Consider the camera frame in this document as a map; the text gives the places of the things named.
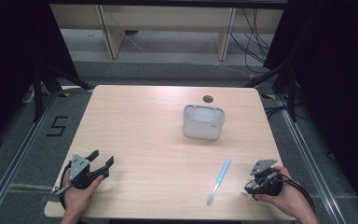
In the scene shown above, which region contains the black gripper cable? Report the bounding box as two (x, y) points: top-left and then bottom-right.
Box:
(276, 174), (317, 215)
(58, 161), (73, 210)

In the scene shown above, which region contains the black curtain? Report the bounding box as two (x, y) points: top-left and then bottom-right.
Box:
(0, 0), (79, 154)
(263, 0), (358, 217)

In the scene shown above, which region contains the light wooden desk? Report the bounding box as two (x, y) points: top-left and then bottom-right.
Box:
(49, 4), (285, 62)

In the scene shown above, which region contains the black metal stand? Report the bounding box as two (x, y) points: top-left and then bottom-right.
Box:
(242, 61), (300, 123)
(32, 62), (93, 123)

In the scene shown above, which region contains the person's right hand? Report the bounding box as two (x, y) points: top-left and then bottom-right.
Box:
(255, 165), (312, 219)

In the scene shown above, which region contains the light blue toothbrush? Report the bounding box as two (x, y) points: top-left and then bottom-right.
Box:
(206, 157), (232, 206)

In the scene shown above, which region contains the bundle of black cables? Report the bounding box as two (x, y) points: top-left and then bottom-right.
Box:
(229, 7), (276, 75)

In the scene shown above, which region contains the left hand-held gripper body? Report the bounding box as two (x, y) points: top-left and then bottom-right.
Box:
(55, 153), (104, 196)

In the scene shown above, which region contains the aluminium floor rail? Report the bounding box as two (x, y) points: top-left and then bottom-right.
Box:
(0, 90), (59, 224)
(274, 92), (350, 224)

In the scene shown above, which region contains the person's left hand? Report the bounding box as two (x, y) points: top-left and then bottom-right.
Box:
(62, 175), (105, 217)

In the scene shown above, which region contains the black floor cable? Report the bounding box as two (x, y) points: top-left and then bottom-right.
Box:
(264, 105), (312, 121)

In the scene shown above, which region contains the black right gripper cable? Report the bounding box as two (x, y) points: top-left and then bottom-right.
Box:
(276, 174), (317, 215)

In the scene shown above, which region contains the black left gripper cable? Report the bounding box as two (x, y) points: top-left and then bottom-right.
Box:
(58, 161), (73, 210)

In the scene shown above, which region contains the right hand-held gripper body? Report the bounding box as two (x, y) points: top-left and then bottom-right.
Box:
(250, 159), (283, 197)

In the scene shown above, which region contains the white plastic holder box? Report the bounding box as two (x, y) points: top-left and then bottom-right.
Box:
(182, 104), (227, 140)

